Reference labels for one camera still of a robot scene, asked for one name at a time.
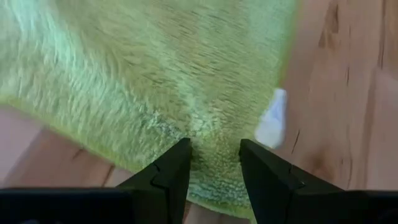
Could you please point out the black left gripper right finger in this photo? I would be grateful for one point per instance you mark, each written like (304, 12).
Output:
(280, 193)

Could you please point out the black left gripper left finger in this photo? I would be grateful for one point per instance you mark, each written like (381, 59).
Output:
(155, 193)

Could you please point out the fluffy green microfiber towel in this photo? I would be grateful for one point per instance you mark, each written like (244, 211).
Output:
(140, 77)

